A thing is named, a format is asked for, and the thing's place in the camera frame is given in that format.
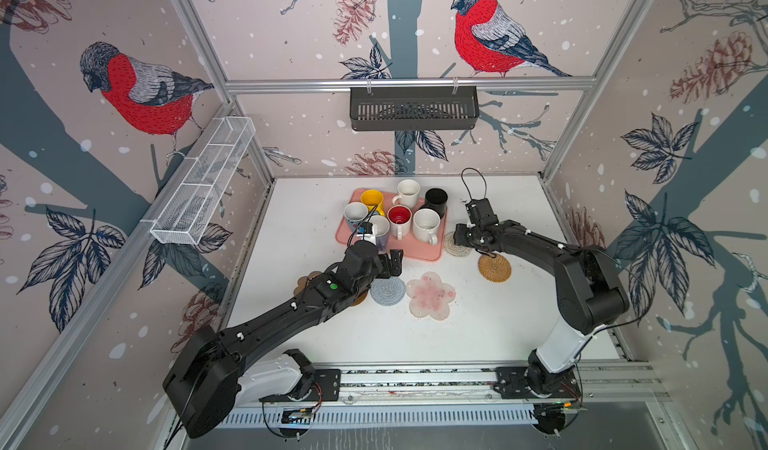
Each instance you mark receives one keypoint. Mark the red inside white mug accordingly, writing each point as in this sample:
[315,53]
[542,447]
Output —
[400,218]

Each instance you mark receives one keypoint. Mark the multicolour zigzag woven coaster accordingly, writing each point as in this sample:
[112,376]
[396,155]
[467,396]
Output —
[454,249]

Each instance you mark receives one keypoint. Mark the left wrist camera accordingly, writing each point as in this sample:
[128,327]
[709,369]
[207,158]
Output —
[365,231]

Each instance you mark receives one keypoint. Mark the white mug front right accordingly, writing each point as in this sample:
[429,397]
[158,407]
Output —
[425,226]

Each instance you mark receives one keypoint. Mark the lavender mug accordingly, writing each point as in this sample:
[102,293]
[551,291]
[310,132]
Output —
[380,231]

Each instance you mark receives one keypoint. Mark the pink tray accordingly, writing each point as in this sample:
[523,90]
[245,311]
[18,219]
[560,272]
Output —
[413,248]

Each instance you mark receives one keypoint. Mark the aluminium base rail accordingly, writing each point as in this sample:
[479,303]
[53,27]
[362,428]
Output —
[399,394]

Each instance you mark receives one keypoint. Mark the white wire mesh shelf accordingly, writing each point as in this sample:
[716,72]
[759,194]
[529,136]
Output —
[194,202]

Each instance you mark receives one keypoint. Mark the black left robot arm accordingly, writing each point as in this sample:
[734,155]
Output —
[215,369]

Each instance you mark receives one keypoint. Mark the black mug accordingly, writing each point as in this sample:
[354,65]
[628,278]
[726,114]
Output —
[436,199]

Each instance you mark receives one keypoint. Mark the cork flower shaped coaster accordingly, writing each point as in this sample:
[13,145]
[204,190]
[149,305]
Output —
[303,282]

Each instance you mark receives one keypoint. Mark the black hanging wire basket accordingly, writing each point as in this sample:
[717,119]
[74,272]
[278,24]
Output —
[413,108]

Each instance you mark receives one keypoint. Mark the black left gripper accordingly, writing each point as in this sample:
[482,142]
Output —
[396,264]

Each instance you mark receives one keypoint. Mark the yellow mug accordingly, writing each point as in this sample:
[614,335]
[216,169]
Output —
[373,199]

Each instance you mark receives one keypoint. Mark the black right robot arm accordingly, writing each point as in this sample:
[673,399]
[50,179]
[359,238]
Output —
[589,293]

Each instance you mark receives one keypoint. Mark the pink flower shaped coaster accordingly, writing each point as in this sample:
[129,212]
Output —
[430,297]

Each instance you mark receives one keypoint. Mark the blue patterned mug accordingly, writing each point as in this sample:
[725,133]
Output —
[354,214]

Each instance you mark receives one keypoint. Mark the glossy brown round coaster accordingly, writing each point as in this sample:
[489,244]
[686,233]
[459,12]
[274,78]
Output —
[360,299]

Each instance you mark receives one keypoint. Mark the blue grey woven coaster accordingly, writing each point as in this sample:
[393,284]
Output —
[387,292]

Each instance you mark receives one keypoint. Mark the cream mug at back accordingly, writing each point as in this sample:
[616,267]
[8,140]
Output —
[407,193]

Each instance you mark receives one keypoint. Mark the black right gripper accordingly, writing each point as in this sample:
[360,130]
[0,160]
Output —
[460,234]

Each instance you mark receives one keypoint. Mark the rattan round woven coaster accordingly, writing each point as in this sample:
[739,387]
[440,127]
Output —
[495,269]

